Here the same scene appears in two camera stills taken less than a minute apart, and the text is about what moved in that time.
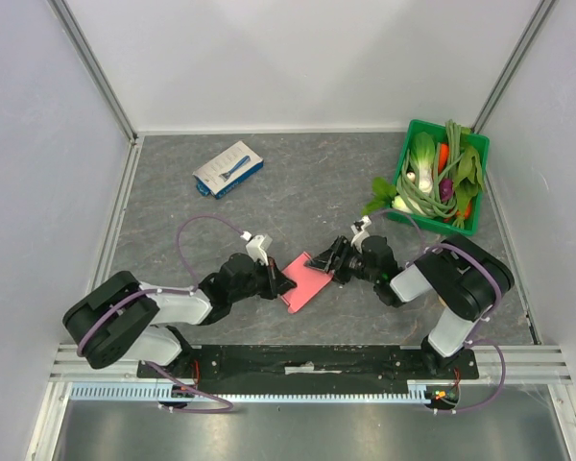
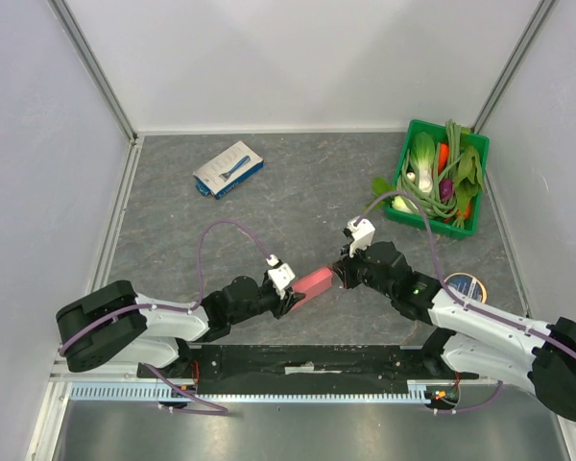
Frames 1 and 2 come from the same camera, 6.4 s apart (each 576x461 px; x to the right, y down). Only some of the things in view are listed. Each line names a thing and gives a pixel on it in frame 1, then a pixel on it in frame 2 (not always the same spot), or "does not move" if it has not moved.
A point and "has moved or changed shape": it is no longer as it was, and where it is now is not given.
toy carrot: x=444 y=157 does not move
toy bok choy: x=422 y=154 does not move
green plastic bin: x=441 y=179 does not move
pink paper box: x=308 y=280 has moved or changed shape
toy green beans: x=444 y=200 does not move
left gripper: x=277 y=282 -> x=289 y=300
